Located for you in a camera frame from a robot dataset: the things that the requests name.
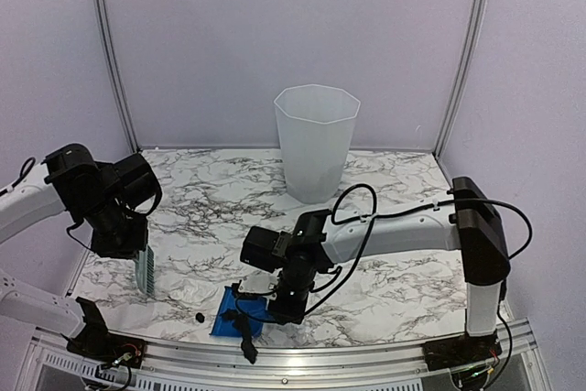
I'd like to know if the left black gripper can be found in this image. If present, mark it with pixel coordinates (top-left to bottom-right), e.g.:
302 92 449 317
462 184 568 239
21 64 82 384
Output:
79 191 147 259

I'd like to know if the green hand brush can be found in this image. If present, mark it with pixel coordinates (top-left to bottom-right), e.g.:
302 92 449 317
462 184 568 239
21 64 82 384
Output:
134 245 155 297

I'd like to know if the blue plastic dustpan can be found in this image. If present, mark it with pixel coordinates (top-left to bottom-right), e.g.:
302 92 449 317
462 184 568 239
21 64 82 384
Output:
210 284 272 338

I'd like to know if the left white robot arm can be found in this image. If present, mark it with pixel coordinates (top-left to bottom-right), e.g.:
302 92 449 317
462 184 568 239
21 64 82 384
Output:
1 144 162 359

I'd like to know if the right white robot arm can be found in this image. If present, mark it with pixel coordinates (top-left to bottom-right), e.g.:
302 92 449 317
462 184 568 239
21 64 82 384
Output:
268 177 514 362

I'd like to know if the white crumpled paper scrap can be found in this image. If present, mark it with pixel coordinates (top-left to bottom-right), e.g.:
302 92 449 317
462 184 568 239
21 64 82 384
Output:
168 278 218 305

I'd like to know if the translucent white plastic bin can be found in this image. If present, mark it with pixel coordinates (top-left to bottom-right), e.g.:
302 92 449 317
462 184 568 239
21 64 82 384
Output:
274 84 361 204

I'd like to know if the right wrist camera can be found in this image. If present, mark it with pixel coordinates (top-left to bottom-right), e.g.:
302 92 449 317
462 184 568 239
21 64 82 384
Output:
240 226 291 273

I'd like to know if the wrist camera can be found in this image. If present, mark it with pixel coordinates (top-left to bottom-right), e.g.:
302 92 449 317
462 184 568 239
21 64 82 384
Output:
240 226 291 273
114 153 162 215

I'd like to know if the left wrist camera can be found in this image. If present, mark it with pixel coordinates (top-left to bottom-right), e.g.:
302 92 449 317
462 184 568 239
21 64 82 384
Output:
114 153 162 215

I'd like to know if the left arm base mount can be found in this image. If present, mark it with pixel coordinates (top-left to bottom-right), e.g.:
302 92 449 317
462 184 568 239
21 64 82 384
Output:
65 297 147 368

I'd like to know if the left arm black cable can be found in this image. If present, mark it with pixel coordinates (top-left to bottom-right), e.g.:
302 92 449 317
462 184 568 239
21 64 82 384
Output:
0 156 161 255

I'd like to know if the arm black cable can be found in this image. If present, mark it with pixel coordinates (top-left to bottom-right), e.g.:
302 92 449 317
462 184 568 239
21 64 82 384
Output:
233 182 534 319
0 156 161 255

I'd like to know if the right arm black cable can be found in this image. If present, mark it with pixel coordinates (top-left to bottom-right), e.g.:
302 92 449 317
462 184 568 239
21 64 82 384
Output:
233 182 534 319

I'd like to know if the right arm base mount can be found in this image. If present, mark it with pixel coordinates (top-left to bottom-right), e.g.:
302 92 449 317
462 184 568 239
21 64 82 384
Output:
422 330 503 371

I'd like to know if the aluminium front frame rail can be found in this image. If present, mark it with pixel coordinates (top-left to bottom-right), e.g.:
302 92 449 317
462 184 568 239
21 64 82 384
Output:
15 320 551 390

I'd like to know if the left aluminium corner post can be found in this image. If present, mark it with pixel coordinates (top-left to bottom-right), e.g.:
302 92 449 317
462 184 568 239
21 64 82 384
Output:
93 0 141 153

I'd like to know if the aluminium corner post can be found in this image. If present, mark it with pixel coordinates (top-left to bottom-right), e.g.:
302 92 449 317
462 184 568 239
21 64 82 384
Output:
93 0 141 153
433 0 487 161

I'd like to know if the right aluminium corner post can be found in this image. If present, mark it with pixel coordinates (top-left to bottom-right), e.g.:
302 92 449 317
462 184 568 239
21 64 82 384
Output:
433 0 487 161

